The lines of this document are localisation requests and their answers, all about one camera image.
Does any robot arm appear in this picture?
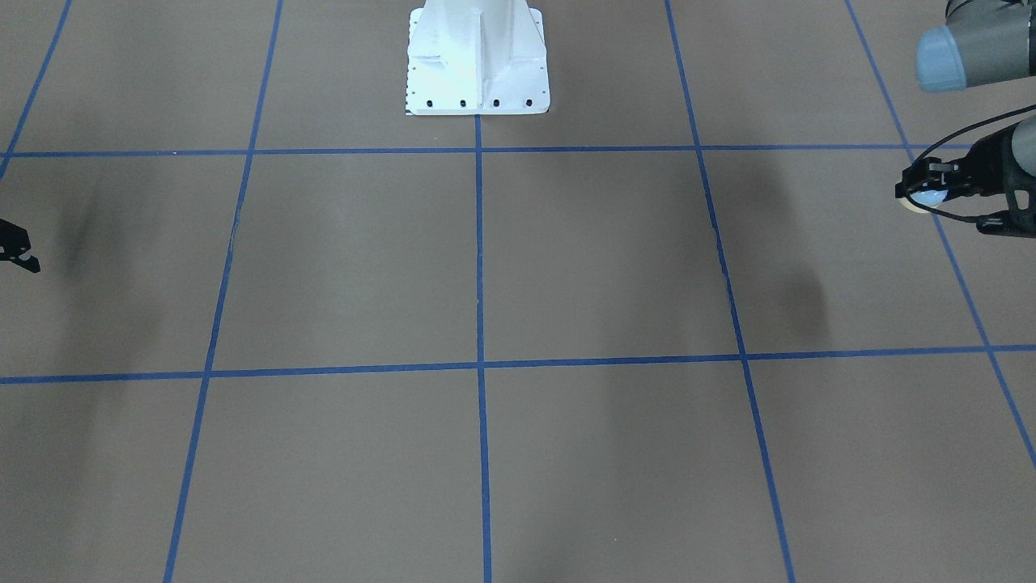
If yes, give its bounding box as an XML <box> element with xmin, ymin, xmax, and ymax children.
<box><xmin>895</xmin><ymin>1</ymin><xmax>1035</xmax><ymax>236</ymax></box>

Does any blue call bell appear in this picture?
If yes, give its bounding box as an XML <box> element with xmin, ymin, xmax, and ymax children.
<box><xmin>898</xmin><ymin>190</ymin><xmax>949</xmax><ymax>214</ymax></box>

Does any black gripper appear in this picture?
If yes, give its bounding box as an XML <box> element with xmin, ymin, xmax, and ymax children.
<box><xmin>894</xmin><ymin>121</ymin><xmax>1035</xmax><ymax>203</ymax></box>

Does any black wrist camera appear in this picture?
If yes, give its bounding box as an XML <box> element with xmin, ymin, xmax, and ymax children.
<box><xmin>976</xmin><ymin>190</ymin><xmax>1035</xmax><ymax>239</ymax></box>

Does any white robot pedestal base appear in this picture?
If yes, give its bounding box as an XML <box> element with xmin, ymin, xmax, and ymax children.
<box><xmin>405</xmin><ymin>1</ymin><xmax>551</xmax><ymax>116</ymax></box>

